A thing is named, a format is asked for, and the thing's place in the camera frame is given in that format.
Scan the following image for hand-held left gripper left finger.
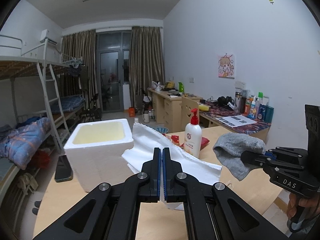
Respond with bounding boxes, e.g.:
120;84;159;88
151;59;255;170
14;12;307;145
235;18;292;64
32;147;162;240

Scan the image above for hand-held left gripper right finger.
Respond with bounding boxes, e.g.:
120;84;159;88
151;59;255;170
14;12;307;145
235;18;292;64
162;147;290;240

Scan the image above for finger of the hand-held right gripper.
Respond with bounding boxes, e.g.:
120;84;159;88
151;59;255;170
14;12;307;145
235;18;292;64
241;150;273;167
264;147;305;159

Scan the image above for grey sock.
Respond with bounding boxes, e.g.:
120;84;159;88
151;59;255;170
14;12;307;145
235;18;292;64
213;133;266;181

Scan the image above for white foam lid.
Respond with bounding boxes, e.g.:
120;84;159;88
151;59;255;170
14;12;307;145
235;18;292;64
122;122;222;210

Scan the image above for white foam box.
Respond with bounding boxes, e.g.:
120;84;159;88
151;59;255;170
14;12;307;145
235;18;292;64
64;119;135;193

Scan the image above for person's right hand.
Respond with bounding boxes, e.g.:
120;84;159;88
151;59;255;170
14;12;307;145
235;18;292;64
286;193;317;219

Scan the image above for printed paper sheets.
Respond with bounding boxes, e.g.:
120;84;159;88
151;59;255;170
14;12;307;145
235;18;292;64
215;114;257;126

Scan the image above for white lotion pump bottle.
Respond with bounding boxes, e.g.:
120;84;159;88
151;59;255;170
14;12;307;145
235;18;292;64
184;108;202;159

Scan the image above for row of toiletry bottles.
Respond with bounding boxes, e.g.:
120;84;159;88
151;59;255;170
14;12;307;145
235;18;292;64
243;91;275;123

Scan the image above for patterned desk cloth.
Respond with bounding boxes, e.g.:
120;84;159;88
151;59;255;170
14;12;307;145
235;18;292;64
200;101;272;134

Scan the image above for light wooden desk with drawers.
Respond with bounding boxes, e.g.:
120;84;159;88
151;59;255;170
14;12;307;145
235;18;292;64
147;87;203;132

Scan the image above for black headphones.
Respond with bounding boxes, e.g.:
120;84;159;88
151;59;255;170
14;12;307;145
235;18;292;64
217;96;234;108

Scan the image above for wooden chair with smiley cutout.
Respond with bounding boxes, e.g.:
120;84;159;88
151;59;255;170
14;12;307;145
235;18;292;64
180;96;200;130

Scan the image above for black folding chair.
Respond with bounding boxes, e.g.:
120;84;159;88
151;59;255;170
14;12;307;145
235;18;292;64
84;93;102;122

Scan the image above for black smartphone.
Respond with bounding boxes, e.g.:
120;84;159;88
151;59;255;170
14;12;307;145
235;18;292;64
54;155;73;182

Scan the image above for brown curtain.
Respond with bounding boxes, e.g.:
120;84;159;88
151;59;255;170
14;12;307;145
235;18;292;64
129;26;165;110
61;29;97;110

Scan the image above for blue plaid mattress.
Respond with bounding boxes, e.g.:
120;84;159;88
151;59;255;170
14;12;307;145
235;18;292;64
50;96;85;113

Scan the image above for red cloth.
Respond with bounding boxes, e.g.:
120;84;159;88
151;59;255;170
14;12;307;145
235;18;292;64
32;149;52;169

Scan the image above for hanging dark clothes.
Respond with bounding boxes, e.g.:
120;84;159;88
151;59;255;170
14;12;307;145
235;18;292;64
69;64;89;93

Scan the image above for beige cloth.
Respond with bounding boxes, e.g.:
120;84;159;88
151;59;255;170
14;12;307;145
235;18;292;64
19;174;38;193

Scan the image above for glass balcony door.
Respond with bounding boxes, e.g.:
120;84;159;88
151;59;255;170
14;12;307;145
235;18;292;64
96;29;132;112

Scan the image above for blue plaid quilt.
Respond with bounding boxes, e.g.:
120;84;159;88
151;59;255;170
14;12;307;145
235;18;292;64
0;117;52;170

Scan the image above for clothes drying hanger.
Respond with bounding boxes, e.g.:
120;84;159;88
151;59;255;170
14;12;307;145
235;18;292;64
67;57;83;68

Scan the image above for dark blue garment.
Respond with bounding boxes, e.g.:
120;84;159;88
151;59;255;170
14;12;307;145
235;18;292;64
16;116;42;128

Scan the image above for white bunk bed ladder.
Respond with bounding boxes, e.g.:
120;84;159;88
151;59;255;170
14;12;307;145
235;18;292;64
37;62;71;153

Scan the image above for grey mattress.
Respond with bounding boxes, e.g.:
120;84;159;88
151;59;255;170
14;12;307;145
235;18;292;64
0;156;19;183

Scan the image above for white metal bunk bed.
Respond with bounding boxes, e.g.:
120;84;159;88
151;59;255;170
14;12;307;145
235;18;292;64
21;41;87;140
0;34;72;205

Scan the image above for white air conditioner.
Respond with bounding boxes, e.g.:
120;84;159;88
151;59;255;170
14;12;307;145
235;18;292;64
40;29;58;45

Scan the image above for cartoon wall poster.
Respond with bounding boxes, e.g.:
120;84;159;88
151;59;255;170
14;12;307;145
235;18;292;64
217;53;236;78

